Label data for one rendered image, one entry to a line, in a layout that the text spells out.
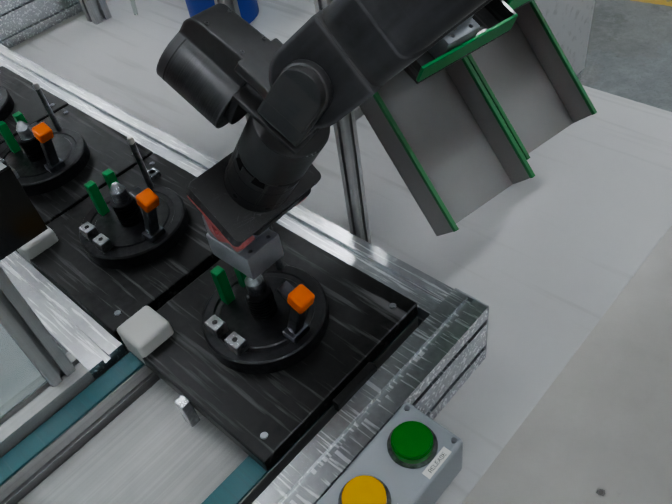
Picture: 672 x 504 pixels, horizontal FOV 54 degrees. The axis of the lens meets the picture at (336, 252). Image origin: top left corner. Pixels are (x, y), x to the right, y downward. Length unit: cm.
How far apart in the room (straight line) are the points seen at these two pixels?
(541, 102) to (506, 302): 27
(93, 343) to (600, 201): 72
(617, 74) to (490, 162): 214
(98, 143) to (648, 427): 86
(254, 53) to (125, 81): 102
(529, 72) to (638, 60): 213
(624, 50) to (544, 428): 246
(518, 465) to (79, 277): 57
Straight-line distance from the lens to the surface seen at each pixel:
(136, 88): 145
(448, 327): 73
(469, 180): 81
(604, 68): 298
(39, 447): 79
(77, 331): 85
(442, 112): 82
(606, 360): 85
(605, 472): 78
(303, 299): 63
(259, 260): 64
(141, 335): 76
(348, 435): 67
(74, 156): 106
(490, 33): 71
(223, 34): 48
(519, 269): 92
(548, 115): 93
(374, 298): 75
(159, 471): 75
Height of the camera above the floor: 154
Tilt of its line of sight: 46 degrees down
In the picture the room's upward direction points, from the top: 10 degrees counter-clockwise
